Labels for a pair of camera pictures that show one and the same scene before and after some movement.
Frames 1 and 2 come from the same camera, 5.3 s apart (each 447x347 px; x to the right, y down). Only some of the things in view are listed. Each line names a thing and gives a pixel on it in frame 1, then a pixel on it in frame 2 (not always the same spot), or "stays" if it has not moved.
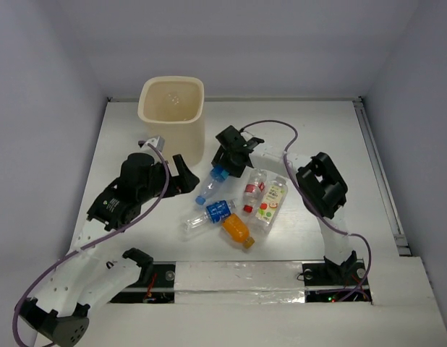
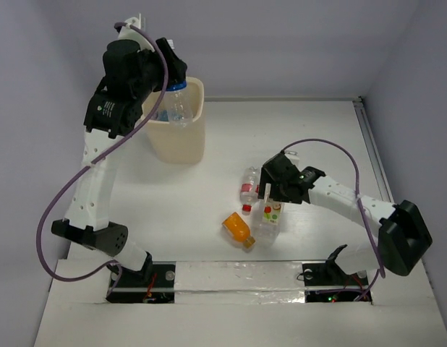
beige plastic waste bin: [174, 108] stays
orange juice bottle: [238, 230] stays
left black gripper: [169, 179] -> [173, 67]
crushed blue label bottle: [214, 212] -> [180, 110]
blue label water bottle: [218, 174] -> [162, 115]
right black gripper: [221, 157] -> [267, 178]
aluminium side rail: [382, 176] stays
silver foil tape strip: [239, 282] stays
